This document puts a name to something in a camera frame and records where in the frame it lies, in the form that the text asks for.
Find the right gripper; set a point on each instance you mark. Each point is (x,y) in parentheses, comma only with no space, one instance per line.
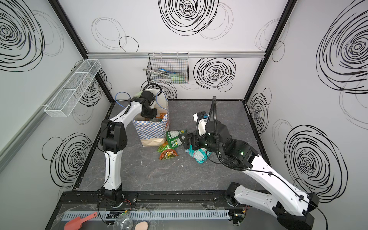
(192,140)

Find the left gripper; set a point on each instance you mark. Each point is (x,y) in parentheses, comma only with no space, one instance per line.
(148,113)

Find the green white snack bag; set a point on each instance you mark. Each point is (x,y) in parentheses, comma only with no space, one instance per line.
(173,138)

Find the blue checkered paper bag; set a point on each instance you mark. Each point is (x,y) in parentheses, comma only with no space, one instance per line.
(151,132)

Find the green red snack bag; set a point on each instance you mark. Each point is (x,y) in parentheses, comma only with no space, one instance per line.
(167,154)

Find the teal mint snack bag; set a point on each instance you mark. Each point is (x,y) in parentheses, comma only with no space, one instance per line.
(200,155)

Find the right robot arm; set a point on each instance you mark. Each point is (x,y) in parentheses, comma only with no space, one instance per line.
(291,206)

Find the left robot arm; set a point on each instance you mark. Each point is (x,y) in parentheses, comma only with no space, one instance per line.
(113,140)

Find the tongs in basket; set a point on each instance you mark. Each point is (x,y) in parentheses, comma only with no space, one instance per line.
(161,73)

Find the beige round sponge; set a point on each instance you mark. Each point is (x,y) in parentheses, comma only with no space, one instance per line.
(142,226)

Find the clear glass bowl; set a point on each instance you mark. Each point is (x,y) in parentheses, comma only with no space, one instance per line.
(123,222)

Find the red plastic scoop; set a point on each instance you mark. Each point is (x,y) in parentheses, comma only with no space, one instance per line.
(76,223)

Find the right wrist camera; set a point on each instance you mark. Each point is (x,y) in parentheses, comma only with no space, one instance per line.
(201,119)

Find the black wire wall basket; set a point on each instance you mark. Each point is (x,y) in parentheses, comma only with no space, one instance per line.
(174,61)

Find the grey slotted cable duct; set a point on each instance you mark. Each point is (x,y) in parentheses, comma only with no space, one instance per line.
(151,215)

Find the clear wall shelf tray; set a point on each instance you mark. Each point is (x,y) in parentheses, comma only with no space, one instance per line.
(79,88)

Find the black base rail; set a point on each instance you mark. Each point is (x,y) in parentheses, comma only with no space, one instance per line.
(137,199)

